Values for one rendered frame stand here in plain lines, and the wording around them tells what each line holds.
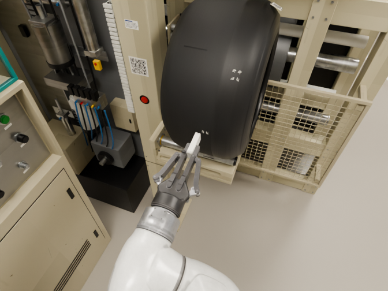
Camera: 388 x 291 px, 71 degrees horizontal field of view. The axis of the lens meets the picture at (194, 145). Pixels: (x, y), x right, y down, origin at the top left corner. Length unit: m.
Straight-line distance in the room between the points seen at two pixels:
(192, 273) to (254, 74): 0.53
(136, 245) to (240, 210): 1.52
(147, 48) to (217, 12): 0.29
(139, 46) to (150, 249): 0.71
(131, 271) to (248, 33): 0.66
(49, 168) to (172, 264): 0.79
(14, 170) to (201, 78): 0.77
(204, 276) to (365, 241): 1.73
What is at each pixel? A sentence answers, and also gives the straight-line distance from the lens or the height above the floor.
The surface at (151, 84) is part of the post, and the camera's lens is 1.12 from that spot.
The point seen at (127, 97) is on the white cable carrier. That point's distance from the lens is 1.25.
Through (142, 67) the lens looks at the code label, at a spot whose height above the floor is 1.22.
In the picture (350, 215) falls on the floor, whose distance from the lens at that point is 2.31.
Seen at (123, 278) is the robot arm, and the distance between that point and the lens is 0.60.
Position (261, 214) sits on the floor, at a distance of 2.08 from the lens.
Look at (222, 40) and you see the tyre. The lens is 0.82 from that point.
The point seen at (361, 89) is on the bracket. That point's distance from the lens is 1.58.
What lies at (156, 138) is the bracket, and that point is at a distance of 1.17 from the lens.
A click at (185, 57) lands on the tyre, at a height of 1.38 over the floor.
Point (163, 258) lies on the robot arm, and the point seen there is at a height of 1.22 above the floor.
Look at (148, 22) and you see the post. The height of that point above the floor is 1.39.
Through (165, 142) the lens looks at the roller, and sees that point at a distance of 1.20.
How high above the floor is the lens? 1.80
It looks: 48 degrees down
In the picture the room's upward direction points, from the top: straight up
